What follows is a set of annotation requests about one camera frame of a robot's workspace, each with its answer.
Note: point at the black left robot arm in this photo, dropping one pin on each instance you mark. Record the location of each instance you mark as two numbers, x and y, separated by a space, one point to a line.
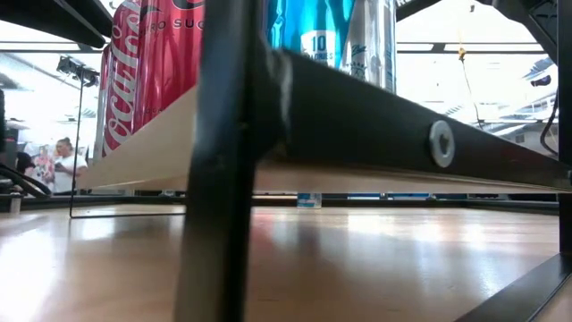
44 18

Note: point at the black metal table frame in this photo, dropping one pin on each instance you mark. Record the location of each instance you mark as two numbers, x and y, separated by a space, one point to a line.
134 202

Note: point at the person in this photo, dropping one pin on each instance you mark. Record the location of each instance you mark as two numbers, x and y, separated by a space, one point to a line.
44 170
67 172

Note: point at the blue silver energy drink can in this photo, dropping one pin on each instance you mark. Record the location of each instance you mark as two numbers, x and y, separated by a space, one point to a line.
313 22
308 202

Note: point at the black ceiling fixture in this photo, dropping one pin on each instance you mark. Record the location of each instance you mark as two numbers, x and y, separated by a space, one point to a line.
78 70

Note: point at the red cola can white script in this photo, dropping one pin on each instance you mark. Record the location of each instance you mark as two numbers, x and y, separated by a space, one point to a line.
100 112

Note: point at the wooden shelf black end frames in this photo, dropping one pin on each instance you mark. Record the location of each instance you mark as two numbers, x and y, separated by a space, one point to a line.
357 116

